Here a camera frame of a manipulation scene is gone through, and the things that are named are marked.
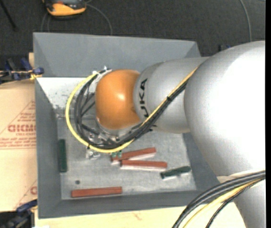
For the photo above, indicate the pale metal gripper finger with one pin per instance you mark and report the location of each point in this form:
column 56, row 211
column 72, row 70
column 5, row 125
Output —
column 89, row 154
column 96, row 154

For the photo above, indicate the dark green flat block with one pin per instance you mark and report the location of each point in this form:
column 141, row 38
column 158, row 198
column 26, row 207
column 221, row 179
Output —
column 175, row 172
column 62, row 155

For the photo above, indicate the red-brown flat block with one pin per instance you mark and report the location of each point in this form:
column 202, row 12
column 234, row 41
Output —
column 144, row 164
column 96, row 192
column 137, row 154

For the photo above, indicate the grey metal bin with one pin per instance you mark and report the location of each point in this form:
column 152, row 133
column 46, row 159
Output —
column 130, row 177

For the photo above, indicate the brown cardboard board red print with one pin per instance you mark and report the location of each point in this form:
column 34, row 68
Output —
column 12, row 165

